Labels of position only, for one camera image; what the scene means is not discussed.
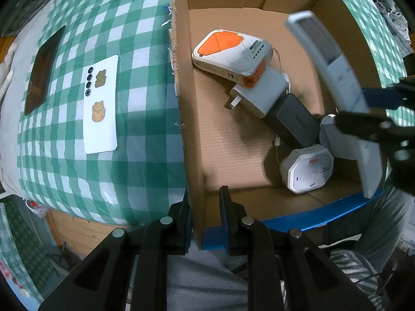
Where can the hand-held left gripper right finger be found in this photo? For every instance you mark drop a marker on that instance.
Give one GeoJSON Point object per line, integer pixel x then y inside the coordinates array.
{"type": "Point", "coordinates": [224, 220]}

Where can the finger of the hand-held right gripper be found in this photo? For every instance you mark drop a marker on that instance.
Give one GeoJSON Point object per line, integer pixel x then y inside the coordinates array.
{"type": "Point", "coordinates": [379, 97]}
{"type": "Point", "coordinates": [360, 123]}

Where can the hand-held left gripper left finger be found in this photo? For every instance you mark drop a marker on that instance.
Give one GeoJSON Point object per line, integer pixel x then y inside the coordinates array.
{"type": "Point", "coordinates": [186, 230]}

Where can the round black silver speaker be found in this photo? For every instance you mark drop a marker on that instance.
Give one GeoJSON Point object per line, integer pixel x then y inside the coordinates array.
{"type": "Point", "coordinates": [337, 139]}

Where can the black charger block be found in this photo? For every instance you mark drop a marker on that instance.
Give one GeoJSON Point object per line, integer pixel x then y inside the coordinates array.
{"type": "Point", "coordinates": [295, 120]}

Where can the white remote control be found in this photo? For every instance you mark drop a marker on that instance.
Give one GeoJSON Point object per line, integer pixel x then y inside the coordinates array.
{"type": "Point", "coordinates": [327, 51]}

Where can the white octagonal charger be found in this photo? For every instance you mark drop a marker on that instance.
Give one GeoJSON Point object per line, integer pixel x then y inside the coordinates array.
{"type": "Point", "coordinates": [308, 171]}

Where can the blue-rimmed cardboard box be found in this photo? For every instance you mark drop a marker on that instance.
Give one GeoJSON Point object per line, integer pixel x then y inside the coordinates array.
{"type": "Point", "coordinates": [233, 142]}

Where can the white power adapter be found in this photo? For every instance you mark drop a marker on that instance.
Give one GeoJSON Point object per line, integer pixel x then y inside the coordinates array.
{"type": "Point", "coordinates": [262, 97]}

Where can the orange white power bank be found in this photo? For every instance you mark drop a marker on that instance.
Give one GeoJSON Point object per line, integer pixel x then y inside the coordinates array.
{"type": "Point", "coordinates": [227, 61]}

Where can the person's left leg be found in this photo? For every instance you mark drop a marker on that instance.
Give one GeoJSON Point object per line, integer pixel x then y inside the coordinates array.
{"type": "Point", "coordinates": [201, 281]}

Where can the person's leg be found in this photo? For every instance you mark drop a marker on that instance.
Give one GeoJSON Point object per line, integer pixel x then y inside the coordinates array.
{"type": "Point", "coordinates": [201, 281]}
{"type": "Point", "coordinates": [373, 226]}

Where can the person's right leg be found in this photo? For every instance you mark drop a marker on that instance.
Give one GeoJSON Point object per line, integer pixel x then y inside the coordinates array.
{"type": "Point", "coordinates": [373, 226]}

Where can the pile of pale laundry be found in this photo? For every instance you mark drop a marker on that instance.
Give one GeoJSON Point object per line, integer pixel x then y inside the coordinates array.
{"type": "Point", "coordinates": [394, 16]}

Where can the striped fleece garment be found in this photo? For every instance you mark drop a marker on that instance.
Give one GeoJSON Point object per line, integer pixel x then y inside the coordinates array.
{"type": "Point", "coordinates": [350, 265]}

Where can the white phone with stickers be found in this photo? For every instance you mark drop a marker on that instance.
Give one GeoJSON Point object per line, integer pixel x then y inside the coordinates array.
{"type": "Point", "coordinates": [100, 136]}

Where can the plastic bag with bottles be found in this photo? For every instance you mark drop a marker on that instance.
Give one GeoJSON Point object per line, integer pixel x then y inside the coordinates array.
{"type": "Point", "coordinates": [37, 209]}

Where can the green patterned cloth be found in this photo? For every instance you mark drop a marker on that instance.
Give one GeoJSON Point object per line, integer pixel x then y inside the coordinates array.
{"type": "Point", "coordinates": [22, 239]}

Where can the green checked tablecloth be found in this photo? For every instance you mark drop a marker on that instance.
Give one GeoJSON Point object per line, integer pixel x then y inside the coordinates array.
{"type": "Point", "coordinates": [136, 71]}

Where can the bed with grey sheet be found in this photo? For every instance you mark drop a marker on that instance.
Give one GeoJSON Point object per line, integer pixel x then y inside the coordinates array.
{"type": "Point", "coordinates": [9, 129]}

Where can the black tablet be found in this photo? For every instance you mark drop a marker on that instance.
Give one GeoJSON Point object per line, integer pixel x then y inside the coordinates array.
{"type": "Point", "coordinates": [43, 71]}

